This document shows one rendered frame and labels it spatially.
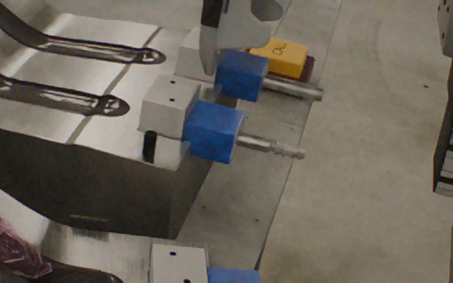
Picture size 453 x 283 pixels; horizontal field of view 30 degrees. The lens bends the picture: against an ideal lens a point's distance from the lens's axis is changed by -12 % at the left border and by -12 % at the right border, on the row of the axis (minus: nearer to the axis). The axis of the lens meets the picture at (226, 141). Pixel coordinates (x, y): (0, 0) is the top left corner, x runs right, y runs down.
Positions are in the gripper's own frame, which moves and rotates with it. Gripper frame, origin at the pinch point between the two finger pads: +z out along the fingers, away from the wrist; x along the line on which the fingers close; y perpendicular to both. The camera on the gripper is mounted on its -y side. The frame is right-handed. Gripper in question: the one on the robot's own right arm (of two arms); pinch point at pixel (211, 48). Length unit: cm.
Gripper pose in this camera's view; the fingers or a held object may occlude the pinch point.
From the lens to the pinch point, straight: 83.9
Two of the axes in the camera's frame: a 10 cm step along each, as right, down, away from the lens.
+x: 2.2, -4.6, 8.6
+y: 9.6, 2.4, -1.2
